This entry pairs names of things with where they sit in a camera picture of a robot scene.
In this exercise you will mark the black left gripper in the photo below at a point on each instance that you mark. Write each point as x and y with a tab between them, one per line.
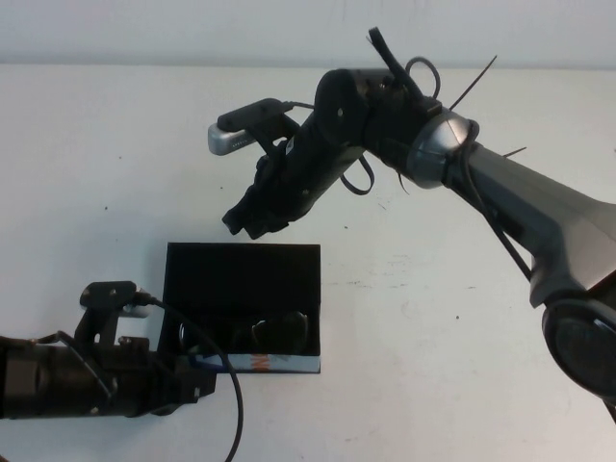
144	380

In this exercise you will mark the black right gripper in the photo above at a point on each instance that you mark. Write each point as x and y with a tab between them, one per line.
276	202

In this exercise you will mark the black glasses case printed side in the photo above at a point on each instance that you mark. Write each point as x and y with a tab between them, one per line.
240	274

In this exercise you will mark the black-framed glasses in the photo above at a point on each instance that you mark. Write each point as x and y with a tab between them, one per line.
279	332

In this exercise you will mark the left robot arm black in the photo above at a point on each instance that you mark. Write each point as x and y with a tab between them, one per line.
48	380

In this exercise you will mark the right robot arm black grey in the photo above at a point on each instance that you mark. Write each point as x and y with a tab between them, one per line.
529	192

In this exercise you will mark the black zip tie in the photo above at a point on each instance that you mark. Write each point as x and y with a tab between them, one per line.
403	185
474	79

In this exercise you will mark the right wrist camera black silver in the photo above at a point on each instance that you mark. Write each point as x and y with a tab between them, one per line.
231	142

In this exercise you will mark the wrist camera black silver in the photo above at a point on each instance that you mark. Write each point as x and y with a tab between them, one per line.
108	292
231	142

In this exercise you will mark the black right camera mount bracket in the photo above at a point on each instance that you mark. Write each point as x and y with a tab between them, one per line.
269	132

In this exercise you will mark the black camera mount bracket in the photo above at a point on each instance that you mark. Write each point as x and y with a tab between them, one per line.
269	132
96	327

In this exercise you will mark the black left camera mount bracket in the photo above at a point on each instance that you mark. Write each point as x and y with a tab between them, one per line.
96	327

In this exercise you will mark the left wrist camera black silver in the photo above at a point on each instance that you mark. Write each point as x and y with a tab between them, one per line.
108	292

